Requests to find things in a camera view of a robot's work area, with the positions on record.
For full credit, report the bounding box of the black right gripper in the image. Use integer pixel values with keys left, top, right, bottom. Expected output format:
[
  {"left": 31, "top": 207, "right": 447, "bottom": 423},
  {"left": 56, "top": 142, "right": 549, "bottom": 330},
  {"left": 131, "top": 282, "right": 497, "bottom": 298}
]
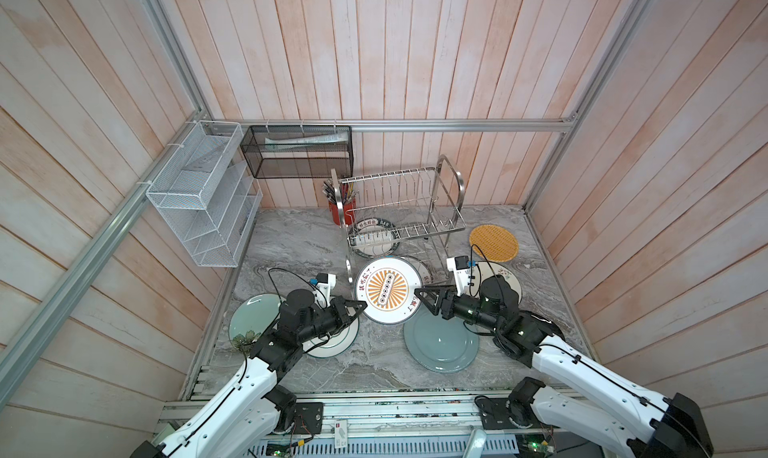
[{"left": 415, "top": 283, "right": 500, "bottom": 334}]

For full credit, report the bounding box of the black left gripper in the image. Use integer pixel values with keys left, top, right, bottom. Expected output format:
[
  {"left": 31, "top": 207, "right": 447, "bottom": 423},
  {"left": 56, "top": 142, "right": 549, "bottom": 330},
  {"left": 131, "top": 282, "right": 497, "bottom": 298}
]
[{"left": 297, "top": 295, "right": 367, "bottom": 343}]

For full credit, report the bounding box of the white green clover plate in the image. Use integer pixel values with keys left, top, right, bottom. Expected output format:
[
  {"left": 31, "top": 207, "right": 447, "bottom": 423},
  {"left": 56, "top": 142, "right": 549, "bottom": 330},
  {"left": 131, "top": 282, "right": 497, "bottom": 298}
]
[{"left": 303, "top": 320, "right": 359, "bottom": 358}]

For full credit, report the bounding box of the orange sunburst plate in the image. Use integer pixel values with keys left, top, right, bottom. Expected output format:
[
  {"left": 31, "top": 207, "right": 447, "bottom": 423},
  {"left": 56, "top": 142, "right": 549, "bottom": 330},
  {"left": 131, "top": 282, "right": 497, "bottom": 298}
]
[
  {"left": 353, "top": 257, "right": 422, "bottom": 325},
  {"left": 401, "top": 255, "right": 434, "bottom": 285}
]

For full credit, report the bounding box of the light blue flower plate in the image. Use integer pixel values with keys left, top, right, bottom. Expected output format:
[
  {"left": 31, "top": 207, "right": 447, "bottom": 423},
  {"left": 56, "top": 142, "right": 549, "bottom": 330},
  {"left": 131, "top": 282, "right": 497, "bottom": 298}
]
[{"left": 229, "top": 293, "right": 281, "bottom": 354}]

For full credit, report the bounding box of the stainless steel dish rack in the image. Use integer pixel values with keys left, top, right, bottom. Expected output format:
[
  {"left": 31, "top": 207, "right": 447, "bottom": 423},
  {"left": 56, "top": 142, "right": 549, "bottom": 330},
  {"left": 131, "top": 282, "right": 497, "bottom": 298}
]
[{"left": 330, "top": 154, "right": 466, "bottom": 284}]

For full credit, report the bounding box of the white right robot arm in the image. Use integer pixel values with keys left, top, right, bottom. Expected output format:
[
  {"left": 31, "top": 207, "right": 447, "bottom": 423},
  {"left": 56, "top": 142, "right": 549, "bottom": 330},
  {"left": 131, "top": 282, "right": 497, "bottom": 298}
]
[{"left": 415, "top": 276, "right": 714, "bottom": 457}]

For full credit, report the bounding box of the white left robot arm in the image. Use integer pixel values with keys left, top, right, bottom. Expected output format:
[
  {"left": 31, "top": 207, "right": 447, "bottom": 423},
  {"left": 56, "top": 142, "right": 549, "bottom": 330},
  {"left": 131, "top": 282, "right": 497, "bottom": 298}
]
[{"left": 132, "top": 289, "right": 368, "bottom": 457}]

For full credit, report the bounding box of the large teal plate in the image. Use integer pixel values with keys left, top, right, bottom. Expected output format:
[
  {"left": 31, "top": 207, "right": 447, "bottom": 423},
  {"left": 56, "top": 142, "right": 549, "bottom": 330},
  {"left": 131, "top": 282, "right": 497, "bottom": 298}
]
[{"left": 403, "top": 308, "right": 479, "bottom": 374}]

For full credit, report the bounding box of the cream floral plate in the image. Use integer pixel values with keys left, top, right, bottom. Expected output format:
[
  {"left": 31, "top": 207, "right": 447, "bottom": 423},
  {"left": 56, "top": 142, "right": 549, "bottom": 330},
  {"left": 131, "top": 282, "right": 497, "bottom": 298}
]
[{"left": 468, "top": 262, "right": 522, "bottom": 301}]

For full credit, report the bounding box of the green rim lettered plate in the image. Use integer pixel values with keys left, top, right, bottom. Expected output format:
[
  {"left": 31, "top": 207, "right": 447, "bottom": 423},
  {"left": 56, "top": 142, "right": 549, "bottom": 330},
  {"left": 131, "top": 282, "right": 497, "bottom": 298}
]
[{"left": 348, "top": 217, "right": 400, "bottom": 258}]

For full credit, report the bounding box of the yellow woven coaster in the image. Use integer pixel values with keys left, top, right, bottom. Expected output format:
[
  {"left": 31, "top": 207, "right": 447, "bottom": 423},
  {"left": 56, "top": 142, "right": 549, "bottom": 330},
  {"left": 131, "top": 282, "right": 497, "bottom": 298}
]
[{"left": 469, "top": 224, "right": 519, "bottom": 262}]

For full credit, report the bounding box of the red pen holder cup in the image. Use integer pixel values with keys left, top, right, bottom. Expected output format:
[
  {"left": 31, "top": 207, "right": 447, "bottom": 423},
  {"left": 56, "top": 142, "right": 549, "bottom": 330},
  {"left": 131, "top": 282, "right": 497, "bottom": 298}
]
[{"left": 329, "top": 198, "right": 358, "bottom": 227}]

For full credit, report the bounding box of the bundle of pens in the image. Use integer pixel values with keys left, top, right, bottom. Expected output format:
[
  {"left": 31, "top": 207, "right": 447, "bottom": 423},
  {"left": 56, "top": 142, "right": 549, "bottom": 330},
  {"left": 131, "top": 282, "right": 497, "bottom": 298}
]
[{"left": 323, "top": 179, "right": 355, "bottom": 204}]

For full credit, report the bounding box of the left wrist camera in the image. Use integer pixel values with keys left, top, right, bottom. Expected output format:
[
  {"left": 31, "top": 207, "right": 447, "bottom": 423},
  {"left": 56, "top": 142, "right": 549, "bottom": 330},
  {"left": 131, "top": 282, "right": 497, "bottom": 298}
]
[{"left": 314, "top": 273, "right": 336, "bottom": 308}]

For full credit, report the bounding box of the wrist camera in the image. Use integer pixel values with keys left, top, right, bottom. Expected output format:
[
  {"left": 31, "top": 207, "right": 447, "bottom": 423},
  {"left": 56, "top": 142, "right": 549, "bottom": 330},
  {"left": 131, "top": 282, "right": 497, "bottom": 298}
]
[
  {"left": 314, "top": 273, "right": 336, "bottom": 308},
  {"left": 446, "top": 255, "right": 475, "bottom": 295}
]

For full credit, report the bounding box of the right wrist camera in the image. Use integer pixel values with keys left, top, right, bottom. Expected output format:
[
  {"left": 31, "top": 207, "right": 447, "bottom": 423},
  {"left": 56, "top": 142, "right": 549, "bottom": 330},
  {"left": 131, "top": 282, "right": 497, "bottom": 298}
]
[{"left": 446, "top": 255, "right": 475, "bottom": 295}]

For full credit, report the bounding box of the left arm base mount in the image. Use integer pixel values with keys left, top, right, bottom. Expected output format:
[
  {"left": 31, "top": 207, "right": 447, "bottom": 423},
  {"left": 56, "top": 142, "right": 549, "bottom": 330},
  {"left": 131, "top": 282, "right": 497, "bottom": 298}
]
[{"left": 273, "top": 402, "right": 324, "bottom": 436}]

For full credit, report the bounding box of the aluminium front rail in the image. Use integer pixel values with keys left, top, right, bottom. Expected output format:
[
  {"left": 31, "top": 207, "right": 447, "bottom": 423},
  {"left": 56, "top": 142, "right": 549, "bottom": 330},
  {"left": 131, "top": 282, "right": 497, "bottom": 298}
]
[{"left": 155, "top": 389, "right": 649, "bottom": 458}]

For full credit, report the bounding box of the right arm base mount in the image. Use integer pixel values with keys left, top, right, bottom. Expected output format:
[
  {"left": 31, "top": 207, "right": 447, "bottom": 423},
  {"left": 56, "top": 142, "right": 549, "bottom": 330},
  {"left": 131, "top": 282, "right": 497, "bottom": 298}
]
[{"left": 474, "top": 395, "right": 537, "bottom": 430}]

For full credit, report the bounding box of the black mesh wall basket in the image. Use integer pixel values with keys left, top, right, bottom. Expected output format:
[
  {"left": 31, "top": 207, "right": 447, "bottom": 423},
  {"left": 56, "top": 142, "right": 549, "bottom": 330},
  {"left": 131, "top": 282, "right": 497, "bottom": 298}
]
[{"left": 240, "top": 124, "right": 354, "bottom": 179}]

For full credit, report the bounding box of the white wire mesh shelf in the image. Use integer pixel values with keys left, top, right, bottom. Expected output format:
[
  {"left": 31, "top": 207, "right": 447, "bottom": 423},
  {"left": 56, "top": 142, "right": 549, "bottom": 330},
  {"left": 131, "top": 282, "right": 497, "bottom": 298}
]
[{"left": 146, "top": 120, "right": 262, "bottom": 268}]

